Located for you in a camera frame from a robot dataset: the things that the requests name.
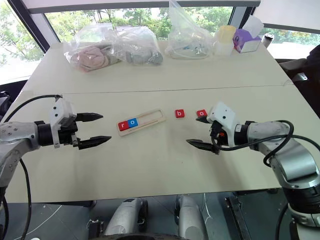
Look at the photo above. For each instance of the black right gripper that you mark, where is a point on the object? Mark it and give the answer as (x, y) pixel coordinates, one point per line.
(220, 136)

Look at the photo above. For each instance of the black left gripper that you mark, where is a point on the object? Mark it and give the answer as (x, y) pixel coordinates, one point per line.
(67, 133)

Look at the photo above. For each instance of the red letter tile o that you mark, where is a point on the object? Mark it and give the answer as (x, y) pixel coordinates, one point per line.
(201, 113)

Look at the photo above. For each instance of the red letter tile b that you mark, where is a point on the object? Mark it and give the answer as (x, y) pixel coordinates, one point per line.
(179, 113)

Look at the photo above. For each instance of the wooden letter tray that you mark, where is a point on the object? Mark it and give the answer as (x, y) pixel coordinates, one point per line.
(152, 117)

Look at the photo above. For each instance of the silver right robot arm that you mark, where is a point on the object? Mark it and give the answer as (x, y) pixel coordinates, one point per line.
(292, 155)

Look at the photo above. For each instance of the red letter tile r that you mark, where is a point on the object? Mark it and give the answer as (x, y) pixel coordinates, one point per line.
(123, 126)

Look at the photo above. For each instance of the blue letter tile o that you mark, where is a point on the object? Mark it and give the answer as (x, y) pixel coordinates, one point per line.
(133, 123)

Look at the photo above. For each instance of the silver right robot leg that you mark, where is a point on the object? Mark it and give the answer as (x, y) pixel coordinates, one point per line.
(190, 217)

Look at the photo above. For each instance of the silver robot leg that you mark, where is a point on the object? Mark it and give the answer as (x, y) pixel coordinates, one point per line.
(125, 217)
(190, 217)

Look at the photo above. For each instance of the silver left robot leg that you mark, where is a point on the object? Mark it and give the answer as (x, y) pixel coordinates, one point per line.
(125, 217)

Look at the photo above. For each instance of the dark rounded robot torso edge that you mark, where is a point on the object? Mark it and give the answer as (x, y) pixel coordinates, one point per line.
(150, 237)

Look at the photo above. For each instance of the plastic bag with pink cloth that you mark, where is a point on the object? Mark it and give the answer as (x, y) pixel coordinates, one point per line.
(87, 57)

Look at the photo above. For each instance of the plastic bag with grey items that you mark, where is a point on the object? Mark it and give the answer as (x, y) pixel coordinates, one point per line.
(142, 53)

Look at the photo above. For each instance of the dark object beside table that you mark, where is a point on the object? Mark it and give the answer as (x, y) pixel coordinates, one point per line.
(3, 102)

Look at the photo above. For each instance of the tall clear plastic bag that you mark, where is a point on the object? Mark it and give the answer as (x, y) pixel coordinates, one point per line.
(187, 37)

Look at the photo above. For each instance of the purple tissue box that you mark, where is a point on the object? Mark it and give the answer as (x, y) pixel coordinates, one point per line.
(246, 42)

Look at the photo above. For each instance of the yellow plastic cup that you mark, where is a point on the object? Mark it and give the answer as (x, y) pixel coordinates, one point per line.
(227, 33)

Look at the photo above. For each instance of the white bottle with dark lid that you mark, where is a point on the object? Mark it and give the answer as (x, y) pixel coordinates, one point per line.
(267, 40)

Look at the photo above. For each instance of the black chair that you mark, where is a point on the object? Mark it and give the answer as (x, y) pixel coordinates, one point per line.
(300, 75)

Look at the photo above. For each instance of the person in dark clothes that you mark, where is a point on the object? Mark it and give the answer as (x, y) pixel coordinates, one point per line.
(314, 57)

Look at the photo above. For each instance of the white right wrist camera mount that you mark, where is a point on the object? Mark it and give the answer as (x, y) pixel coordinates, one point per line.
(222, 115)

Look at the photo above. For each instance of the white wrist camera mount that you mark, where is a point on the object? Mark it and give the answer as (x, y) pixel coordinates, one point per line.
(58, 110)
(222, 115)

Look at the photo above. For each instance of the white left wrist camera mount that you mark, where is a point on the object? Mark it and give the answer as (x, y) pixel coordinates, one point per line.
(58, 110)

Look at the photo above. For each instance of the black table frame bar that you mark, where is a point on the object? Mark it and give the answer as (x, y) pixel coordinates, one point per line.
(72, 203)

